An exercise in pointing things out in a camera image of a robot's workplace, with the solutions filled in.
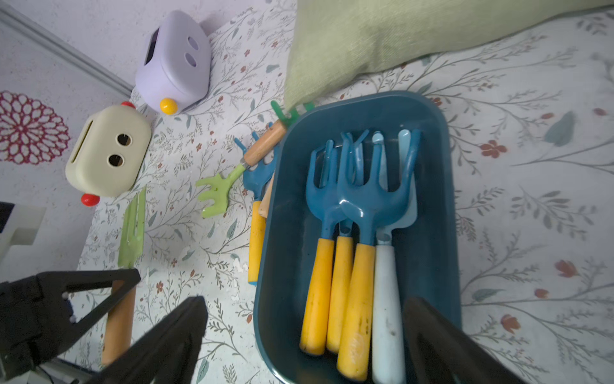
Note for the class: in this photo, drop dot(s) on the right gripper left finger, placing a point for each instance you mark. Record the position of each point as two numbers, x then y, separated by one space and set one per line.
167 353

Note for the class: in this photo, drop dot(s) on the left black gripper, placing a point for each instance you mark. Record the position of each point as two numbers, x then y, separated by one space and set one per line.
69 303

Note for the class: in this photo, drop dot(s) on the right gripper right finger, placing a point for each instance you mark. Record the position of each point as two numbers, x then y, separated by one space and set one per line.
442 353

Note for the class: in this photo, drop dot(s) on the light blue rake white handle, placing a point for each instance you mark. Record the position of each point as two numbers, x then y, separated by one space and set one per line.
388 357

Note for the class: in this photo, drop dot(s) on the small blue rake yellow handle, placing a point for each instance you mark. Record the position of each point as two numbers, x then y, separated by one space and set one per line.
256 225

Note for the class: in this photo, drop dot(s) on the dark green rake wooden handle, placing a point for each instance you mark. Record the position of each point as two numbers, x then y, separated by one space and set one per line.
288 118

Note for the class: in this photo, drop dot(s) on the light green rake wooden handle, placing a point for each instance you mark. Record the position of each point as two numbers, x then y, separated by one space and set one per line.
259 161

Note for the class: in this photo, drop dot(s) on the cream toy tissue box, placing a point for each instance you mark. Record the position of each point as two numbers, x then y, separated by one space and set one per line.
109 153

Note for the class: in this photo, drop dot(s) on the purple toy toaster box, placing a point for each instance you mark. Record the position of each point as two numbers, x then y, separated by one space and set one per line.
174 74

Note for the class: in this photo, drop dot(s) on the green square pillow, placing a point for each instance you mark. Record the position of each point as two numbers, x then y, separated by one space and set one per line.
335 41

